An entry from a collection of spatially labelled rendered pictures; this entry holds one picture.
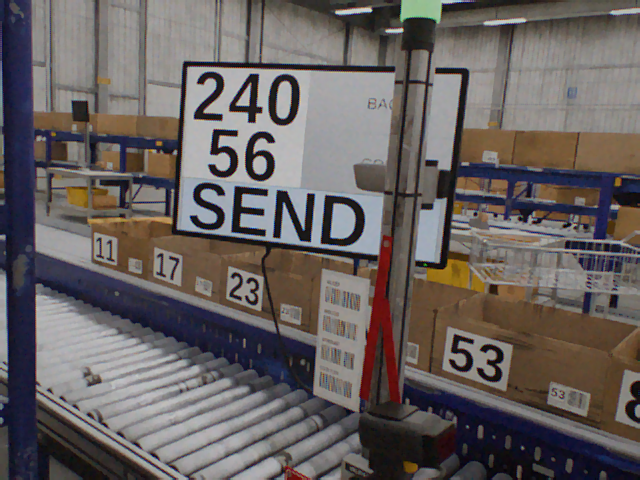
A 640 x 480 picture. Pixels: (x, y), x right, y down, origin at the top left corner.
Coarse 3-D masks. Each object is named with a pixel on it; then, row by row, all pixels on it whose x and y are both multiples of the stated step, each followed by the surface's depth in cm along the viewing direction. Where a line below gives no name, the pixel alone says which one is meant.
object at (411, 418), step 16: (368, 416) 77; (384, 416) 75; (400, 416) 75; (416, 416) 75; (432, 416) 75; (368, 432) 76; (384, 432) 75; (400, 432) 73; (416, 432) 72; (432, 432) 72; (448, 432) 73; (368, 448) 77; (384, 448) 75; (400, 448) 73; (416, 448) 72; (432, 448) 71; (448, 448) 73; (384, 464) 77; (400, 464) 76; (416, 464) 76; (432, 464) 71
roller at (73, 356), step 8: (144, 336) 198; (152, 336) 200; (160, 336) 202; (112, 344) 189; (120, 344) 190; (128, 344) 192; (136, 344) 194; (72, 352) 180; (80, 352) 180; (88, 352) 182; (96, 352) 183; (104, 352) 185; (40, 360) 172; (48, 360) 173; (56, 360) 174; (64, 360) 175; (72, 360) 177; (40, 368) 170
